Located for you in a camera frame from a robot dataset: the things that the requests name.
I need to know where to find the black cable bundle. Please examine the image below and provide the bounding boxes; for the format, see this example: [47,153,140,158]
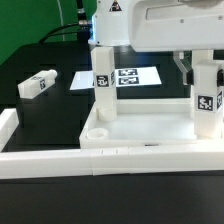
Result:
[38,19,93,44]

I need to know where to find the white obstacle fence frame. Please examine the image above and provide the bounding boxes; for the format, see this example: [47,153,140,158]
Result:
[0,109,224,179]

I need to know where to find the white desk top tray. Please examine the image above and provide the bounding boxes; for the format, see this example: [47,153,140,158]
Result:
[79,98,214,149]

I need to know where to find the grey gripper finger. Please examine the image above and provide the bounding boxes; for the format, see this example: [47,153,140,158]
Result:
[217,69,224,87]

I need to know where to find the fiducial marker sheet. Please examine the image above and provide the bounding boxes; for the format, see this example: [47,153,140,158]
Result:
[70,66,162,90]

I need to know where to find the white cable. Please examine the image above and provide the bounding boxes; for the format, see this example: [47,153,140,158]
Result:
[57,0,66,42]

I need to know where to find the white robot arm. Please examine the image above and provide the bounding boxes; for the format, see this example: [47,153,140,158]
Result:
[91,0,224,87]

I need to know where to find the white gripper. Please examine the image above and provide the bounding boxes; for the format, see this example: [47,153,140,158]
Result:
[128,0,224,85]

